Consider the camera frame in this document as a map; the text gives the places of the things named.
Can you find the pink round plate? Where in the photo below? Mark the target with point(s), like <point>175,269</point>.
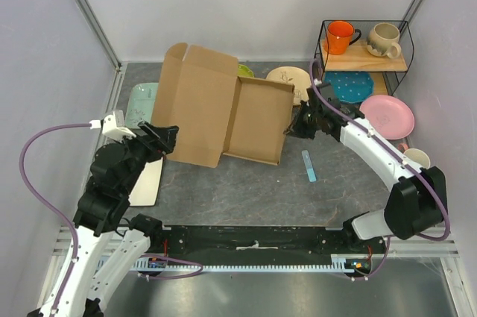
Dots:
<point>389,116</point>

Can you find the green polka dot plate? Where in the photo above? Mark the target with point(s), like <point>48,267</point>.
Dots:
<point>245,71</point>

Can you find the light teal rectangular tray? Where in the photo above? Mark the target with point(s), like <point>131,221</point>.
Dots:
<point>141,104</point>

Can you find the brown cardboard box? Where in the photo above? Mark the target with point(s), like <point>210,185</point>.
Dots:
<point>218,112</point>

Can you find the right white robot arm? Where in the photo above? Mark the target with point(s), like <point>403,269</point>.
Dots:
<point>417,196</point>

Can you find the blue polka dot plate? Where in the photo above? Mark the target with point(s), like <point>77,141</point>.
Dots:
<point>351,87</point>

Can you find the orange mug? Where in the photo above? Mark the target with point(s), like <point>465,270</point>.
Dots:
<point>339,36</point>

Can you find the black wire wooden shelf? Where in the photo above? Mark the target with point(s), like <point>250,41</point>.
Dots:
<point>389,71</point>

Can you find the beige ceramic mug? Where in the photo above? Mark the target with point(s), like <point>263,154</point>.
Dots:
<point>383,41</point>

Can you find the white square plate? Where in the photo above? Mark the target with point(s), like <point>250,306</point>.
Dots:
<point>145,191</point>

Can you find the cream bird pattern plate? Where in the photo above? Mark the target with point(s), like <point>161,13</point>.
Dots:
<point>298,77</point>

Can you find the light blue highlighter pen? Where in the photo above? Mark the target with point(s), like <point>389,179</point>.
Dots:
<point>309,166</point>

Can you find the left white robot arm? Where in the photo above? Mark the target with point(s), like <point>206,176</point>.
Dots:
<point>82,289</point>

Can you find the pink mug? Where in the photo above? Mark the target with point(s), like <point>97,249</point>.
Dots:
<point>416,155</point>

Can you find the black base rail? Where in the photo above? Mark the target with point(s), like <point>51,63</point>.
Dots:
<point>239,247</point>

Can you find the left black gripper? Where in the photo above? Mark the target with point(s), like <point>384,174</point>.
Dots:
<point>160,140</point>

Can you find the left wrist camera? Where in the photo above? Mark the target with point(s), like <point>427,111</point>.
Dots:
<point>113,126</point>

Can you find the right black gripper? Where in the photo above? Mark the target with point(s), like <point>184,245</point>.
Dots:
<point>296,127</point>

